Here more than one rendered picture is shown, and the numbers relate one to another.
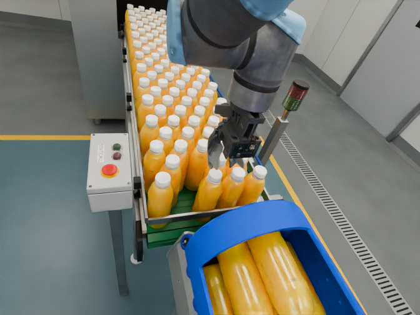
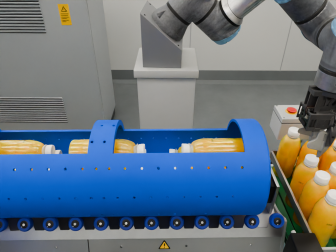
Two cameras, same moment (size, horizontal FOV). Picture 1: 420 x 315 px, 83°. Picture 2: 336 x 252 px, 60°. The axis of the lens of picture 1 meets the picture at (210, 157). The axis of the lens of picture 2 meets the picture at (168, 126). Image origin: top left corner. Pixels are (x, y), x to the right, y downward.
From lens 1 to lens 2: 0.92 m
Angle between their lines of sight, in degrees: 83
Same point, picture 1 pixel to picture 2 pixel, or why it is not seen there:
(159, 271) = not seen: outside the picture
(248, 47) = (317, 33)
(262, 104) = (317, 79)
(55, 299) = not seen: hidden behind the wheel
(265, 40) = (325, 31)
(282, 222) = (244, 128)
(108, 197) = (275, 118)
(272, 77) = (323, 58)
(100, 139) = not seen: hidden behind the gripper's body
